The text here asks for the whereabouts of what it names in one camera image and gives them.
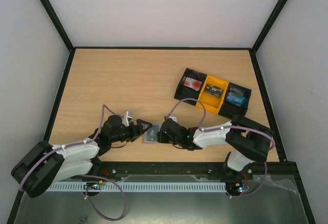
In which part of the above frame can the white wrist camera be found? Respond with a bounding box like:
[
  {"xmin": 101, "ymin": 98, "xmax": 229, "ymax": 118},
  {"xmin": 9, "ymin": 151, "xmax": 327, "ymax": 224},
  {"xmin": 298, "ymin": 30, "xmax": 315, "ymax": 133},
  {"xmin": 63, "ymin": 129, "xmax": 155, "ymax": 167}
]
[
  {"xmin": 122, "ymin": 110, "xmax": 134, "ymax": 127},
  {"xmin": 165, "ymin": 116, "xmax": 177, "ymax": 122}
]

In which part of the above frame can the black frame post right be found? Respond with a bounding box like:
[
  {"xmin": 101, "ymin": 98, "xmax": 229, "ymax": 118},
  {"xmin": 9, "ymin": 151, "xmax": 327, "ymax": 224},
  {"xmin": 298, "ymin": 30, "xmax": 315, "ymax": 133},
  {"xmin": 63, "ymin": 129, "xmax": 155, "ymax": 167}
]
[{"xmin": 252, "ymin": 0, "xmax": 288, "ymax": 53}]

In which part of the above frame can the black frame post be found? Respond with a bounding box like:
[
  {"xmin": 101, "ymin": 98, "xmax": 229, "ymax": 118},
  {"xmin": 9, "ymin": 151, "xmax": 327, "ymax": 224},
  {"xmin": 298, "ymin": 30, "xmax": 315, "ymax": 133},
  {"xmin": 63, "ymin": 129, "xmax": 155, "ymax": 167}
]
[
  {"xmin": 252, "ymin": 0, "xmax": 288, "ymax": 53},
  {"xmin": 39, "ymin": 0, "xmax": 74, "ymax": 52}
]

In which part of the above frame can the black bin left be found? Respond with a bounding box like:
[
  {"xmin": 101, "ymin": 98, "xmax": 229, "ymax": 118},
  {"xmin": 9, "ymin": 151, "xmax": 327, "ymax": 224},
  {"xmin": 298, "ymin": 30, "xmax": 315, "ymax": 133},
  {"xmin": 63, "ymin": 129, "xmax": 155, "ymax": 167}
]
[{"xmin": 174, "ymin": 68, "xmax": 207, "ymax": 106}]

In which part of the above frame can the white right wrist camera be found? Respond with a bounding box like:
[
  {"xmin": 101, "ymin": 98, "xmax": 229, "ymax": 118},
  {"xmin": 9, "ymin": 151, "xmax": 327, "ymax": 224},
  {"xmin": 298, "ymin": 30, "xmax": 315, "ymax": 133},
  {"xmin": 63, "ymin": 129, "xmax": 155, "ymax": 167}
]
[{"xmin": 165, "ymin": 116, "xmax": 177, "ymax": 122}]

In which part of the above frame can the black aluminium front rail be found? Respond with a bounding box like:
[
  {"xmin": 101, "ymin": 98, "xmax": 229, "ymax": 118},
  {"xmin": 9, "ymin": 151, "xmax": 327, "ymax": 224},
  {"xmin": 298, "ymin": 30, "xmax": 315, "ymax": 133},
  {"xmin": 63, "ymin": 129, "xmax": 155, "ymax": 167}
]
[{"xmin": 27, "ymin": 160, "xmax": 298, "ymax": 180}]

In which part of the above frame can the grey VIP credit card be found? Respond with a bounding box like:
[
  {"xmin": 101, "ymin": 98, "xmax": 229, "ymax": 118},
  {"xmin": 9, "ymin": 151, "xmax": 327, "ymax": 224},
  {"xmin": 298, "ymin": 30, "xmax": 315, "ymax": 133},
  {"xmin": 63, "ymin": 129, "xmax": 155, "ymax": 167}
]
[{"xmin": 143, "ymin": 125, "xmax": 161, "ymax": 142}]

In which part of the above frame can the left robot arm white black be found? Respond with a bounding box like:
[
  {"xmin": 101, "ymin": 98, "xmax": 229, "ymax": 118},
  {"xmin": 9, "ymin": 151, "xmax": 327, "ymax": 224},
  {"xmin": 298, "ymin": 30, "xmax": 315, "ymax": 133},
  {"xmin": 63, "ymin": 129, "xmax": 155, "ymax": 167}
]
[{"xmin": 11, "ymin": 115, "xmax": 152, "ymax": 198}]

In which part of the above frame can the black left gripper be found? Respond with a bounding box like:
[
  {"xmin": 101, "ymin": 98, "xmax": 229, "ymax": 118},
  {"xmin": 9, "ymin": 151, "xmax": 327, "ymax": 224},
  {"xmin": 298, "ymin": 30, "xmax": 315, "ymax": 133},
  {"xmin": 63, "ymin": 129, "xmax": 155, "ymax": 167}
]
[{"xmin": 110, "ymin": 119, "xmax": 152, "ymax": 143}]

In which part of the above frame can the yellow bin middle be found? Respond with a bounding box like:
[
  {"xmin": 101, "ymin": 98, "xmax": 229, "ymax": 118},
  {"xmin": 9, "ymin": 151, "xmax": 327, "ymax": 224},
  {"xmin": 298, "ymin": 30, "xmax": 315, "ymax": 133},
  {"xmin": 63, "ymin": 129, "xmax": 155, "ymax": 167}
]
[{"xmin": 198, "ymin": 75, "xmax": 229, "ymax": 114}]

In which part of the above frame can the dark card in yellow bin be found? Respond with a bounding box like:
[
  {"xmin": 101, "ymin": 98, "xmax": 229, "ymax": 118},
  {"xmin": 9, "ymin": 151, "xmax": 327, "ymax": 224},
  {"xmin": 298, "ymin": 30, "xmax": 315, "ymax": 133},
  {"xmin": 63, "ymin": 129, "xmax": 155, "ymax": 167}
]
[{"xmin": 204, "ymin": 84, "xmax": 223, "ymax": 98}]

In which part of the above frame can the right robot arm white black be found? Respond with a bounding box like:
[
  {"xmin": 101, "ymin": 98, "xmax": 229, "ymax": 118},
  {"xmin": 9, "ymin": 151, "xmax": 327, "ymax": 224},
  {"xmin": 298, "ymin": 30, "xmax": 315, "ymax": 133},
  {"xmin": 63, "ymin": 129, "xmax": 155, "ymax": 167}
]
[{"xmin": 157, "ymin": 115, "xmax": 275, "ymax": 179}]

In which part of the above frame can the black frame post left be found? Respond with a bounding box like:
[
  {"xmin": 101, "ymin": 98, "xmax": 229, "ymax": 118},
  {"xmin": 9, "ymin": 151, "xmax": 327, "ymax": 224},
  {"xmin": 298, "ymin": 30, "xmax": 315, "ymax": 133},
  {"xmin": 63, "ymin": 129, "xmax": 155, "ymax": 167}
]
[{"xmin": 39, "ymin": 0, "xmax": 74, "ymax": 52}]

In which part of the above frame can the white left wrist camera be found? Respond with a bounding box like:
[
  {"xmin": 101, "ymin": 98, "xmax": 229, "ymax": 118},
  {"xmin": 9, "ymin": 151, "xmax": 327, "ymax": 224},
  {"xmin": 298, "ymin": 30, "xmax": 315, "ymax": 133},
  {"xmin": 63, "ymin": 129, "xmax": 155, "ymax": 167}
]
[{"xmin": 122, "ymin": 110, "xmax": 134, "ymax": 127}]

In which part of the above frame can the black bin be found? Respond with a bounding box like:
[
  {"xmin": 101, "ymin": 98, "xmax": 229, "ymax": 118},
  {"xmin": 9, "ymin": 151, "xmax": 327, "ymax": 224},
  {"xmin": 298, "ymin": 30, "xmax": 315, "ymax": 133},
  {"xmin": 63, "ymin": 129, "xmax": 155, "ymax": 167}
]
[
  {"xmin": 218, "ymin": 83, "xmax": 252, "ymax": 119},
  {"xmin": 174, "ymin": 68, "xmax": 207, "ymax": 106}
]

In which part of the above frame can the red white card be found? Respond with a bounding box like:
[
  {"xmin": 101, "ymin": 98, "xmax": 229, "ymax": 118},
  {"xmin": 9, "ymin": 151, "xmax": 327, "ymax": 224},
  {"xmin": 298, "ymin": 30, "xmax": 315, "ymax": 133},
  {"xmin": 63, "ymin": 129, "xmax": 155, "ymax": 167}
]
[{"xmin": 183, "ymin": 77, "xmax": 202, "ymax": 91}]

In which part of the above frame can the blue VIP credit card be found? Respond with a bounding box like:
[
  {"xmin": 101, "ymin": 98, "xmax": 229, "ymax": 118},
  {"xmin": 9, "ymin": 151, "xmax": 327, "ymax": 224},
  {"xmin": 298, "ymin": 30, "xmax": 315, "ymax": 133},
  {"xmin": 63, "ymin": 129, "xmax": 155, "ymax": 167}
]
[{"xmin": 227, "ymin": 95, "xmax": 247, "ymax": 107}]

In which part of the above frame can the black bin right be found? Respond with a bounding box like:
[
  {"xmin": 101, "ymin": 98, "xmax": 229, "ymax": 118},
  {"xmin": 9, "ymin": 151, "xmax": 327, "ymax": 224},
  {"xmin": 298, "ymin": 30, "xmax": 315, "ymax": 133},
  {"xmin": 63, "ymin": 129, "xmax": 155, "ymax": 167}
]
[{"xmin": 218, "ymin": 83, "xmax": 252, "ymax": 119}]

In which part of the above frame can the light blue slotted cable duct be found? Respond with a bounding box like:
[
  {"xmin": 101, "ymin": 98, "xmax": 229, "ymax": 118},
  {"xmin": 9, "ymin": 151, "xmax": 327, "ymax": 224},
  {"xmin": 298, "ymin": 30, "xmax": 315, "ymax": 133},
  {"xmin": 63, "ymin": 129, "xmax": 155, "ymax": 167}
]
[{"xmin": 47, "ymin": 181, "xmax": 226, "ymax": 193}]

